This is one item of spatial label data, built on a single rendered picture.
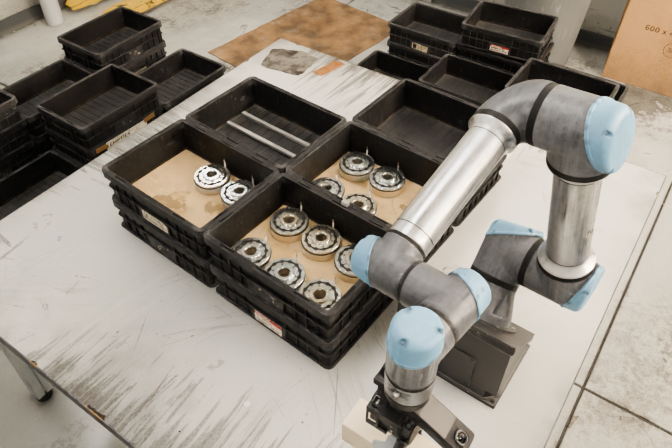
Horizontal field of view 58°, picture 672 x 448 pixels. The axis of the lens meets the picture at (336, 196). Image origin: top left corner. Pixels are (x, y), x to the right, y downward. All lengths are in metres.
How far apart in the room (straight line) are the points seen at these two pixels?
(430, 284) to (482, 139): 0.28
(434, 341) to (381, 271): 0.17
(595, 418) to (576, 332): 0.77
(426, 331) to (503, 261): 0.60
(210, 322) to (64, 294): 0.41
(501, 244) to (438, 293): 0.52
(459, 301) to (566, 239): 0.41
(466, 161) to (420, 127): 0.96
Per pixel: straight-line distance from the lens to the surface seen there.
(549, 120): 1.08
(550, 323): 1.69
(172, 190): 1.80
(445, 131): 1.99
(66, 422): 2.43
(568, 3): 3.79
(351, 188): 1.75
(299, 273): 1.50
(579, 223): 1.24
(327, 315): 1.33
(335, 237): 1.57
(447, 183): 1.02
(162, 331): 1.65
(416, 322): 0.85
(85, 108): 2.87
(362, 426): 1.15
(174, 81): 3.14
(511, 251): 1.41
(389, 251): 0.97
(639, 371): 2.59
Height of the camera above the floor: 2.01
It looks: 43 degrees down
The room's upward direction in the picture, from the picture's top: straight up
